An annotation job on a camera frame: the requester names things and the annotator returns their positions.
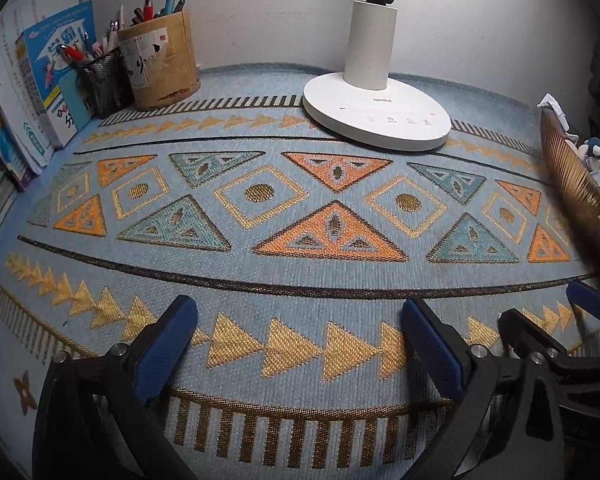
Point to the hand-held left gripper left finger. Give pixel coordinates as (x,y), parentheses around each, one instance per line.
(167,350)

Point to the white desk lamp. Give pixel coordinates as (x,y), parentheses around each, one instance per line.
(375,60)

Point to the yellow cover book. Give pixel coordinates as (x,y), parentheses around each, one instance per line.
(0,150)

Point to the row of upright books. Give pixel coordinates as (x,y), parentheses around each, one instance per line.
(10,25)

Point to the patterned blue table mat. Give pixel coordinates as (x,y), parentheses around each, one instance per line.
(300,270)

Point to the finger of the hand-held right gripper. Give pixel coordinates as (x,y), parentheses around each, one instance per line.
(525,330)
(587,300)

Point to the black mesh pen holder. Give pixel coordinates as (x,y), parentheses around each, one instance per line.
(105,82)

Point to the wooden pen holder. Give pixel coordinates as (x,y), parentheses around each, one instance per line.
(165,65)

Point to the blue cover workbook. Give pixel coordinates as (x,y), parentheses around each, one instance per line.
(50,60)

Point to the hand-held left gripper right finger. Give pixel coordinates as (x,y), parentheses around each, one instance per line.
(435,355)

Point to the bunch of red-capped pens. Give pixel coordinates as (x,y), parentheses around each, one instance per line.
(70,52)

